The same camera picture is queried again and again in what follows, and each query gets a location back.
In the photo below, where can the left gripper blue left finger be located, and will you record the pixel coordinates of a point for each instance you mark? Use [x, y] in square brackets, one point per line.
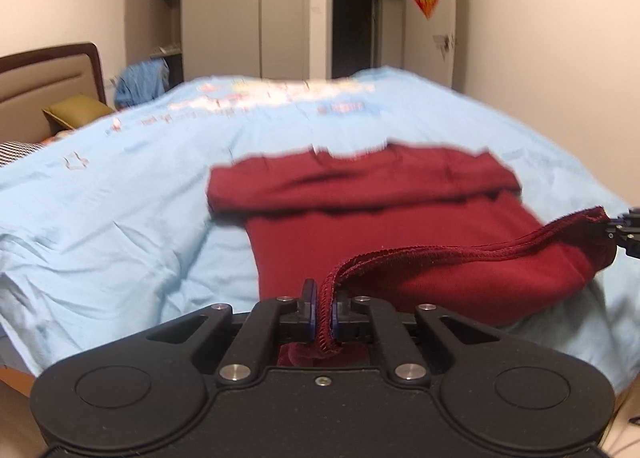
[257, 337]

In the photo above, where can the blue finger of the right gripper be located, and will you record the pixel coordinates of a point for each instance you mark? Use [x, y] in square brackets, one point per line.
[624, 223]

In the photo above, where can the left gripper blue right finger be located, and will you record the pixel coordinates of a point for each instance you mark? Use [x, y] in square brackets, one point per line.
[376, 323]

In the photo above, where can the dark red long-sleeve shirt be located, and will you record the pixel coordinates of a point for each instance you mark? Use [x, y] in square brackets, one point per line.
[407, 225]

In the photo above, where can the white bedroom door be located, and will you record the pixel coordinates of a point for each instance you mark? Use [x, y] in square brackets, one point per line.
[420, 54]

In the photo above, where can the light blue cartoon bedsheet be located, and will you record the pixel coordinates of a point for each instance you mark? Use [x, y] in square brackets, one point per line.
[107, 232]

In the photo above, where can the blue garment on chair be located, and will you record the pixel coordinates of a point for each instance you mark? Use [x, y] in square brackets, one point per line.
[141, 83]

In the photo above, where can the olive green pillow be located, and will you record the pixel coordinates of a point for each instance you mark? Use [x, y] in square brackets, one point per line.
[77, 111]

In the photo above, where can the checkered red white pillow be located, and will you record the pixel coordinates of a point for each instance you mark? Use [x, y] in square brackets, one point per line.
[12, 151]

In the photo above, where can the brown beige bed headboard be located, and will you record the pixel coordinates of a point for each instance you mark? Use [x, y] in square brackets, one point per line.
[34, 80]

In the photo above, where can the grey built-in wardrobe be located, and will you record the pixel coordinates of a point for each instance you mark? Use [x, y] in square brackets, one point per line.
[256, 38]

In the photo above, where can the black door handle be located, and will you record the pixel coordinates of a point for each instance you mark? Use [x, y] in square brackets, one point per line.
[444, 44]

